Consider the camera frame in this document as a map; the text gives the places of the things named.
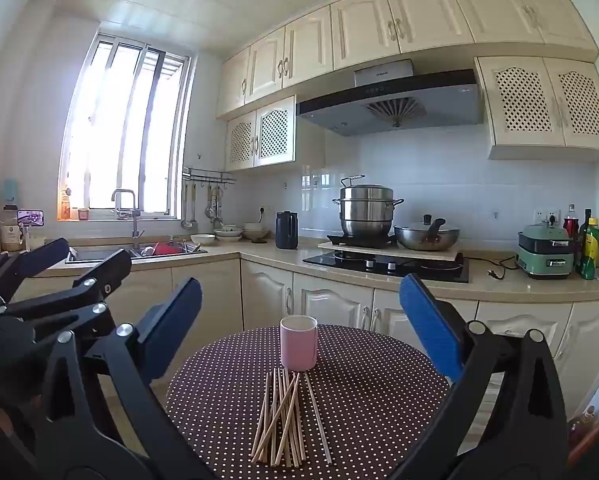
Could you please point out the black electric kettle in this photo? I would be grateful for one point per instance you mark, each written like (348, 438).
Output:
(286, 232)

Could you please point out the wide cream lattice door cabinet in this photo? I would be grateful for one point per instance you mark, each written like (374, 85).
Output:
(524, 105)

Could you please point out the green electric cooker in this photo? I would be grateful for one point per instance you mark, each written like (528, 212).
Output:
(544, 255)

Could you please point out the green bottle with yellow label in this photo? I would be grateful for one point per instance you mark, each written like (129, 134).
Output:
(589, 252)

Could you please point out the grey range hood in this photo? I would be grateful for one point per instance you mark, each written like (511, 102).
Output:
(359, 110)

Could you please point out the orange bottle on sill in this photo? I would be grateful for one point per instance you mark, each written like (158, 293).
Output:
(65, 206)

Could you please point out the hanging metal ladle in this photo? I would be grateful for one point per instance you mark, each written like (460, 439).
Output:
(186, 222)

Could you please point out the group of wooden chopsticks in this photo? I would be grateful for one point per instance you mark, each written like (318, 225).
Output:
(279, 412)

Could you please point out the black glass gas stove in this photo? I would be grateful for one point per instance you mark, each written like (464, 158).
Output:
(429, 272)

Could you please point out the small pink sill cup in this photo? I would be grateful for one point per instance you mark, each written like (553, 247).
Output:
(83, 214)

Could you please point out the white bowl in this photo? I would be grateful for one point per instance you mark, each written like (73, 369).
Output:
(202, 239)

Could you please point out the light wooden board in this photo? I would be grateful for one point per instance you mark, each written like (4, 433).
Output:
(449, 256)

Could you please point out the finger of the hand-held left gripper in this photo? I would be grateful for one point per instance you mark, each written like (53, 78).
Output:
(34, 265)
(94, 280)

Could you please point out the metal sink faucet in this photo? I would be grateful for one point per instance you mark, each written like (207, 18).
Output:
(135, 225)

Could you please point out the hanging small kitchen tools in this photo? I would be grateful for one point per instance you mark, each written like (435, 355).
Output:
(213, 207)

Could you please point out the dark green glass bottle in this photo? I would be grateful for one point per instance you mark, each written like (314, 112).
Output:
(586, 222)

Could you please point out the cream base cabinets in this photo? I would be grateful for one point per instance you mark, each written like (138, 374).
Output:
(329, 300)

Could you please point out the stack of patterned dishes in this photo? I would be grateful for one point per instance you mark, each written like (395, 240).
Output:
(228, 233)

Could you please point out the metal wall utensil rack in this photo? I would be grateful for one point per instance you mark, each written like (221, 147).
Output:
(209, 175)

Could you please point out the stainless steel steamer pot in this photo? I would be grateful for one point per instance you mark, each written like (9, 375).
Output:
(367, 215)

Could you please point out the white jar with dark lid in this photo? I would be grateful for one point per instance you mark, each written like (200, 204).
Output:
(10, 235)

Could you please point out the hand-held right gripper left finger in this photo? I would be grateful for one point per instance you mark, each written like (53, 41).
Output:
(174, 330)

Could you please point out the phone on stand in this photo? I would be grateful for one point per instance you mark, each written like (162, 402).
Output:
(31, 217)

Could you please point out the narrow cream lattice door cabinet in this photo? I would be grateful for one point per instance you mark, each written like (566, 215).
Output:
(274, 132)

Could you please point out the wall outlet with black plug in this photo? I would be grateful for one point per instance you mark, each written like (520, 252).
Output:
(261, 209)

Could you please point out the clear bottle with red label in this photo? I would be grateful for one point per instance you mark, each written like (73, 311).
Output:
(571, 225)

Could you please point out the stack of white bowls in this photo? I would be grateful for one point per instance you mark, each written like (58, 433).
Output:
(256, 232)

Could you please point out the cream upper wall cabinets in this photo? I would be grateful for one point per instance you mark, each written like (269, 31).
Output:
(429, 15)

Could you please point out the stainless steel sink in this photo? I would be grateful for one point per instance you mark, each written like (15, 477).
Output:
(104, 255)

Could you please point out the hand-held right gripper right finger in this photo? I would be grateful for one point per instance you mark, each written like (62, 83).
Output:
(429, 330)

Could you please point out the red bowl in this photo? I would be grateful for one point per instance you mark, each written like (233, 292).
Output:
(164, 249)

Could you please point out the barred kitchen window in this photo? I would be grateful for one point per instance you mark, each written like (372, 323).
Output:
(124, 135)

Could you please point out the black portable burner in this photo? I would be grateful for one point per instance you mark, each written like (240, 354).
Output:
(359, 241)

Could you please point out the white double wall outlet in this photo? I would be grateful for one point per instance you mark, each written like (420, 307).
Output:
(547, 216)

